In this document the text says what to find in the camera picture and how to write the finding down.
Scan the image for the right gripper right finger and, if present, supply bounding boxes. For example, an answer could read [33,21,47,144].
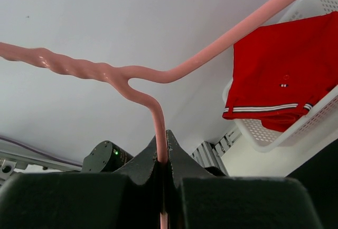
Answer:
[166,130,323,228]

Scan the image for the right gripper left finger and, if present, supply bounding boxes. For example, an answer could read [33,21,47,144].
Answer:
[1,140,161,228]

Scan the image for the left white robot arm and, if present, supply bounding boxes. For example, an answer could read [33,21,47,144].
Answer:
[81,140,133,173]

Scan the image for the pink hanger of black trousers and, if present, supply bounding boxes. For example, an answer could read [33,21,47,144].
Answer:
[0,0,330,229]

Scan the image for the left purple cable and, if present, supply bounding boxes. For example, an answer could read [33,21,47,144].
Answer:
[0,136,83,168]

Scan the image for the black trousers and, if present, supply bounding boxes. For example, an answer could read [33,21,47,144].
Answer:
[288,140,338,228]

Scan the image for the red trousers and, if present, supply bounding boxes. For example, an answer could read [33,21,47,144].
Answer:
[222,12,337,132]

